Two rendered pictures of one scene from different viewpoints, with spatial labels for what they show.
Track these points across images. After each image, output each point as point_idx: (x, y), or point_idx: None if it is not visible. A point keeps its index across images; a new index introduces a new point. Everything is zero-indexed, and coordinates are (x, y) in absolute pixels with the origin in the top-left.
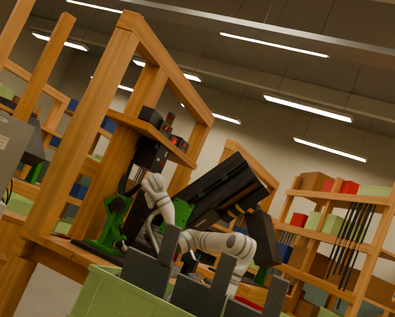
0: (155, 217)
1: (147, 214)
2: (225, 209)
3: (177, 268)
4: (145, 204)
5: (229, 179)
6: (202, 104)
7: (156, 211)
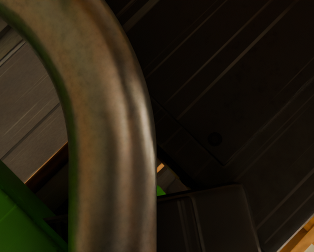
0: (153, 91)
1: (209, 25)
2: None
3: (30, 111)
4: (311, 36)
5: None
6: None
7: (101, 129)
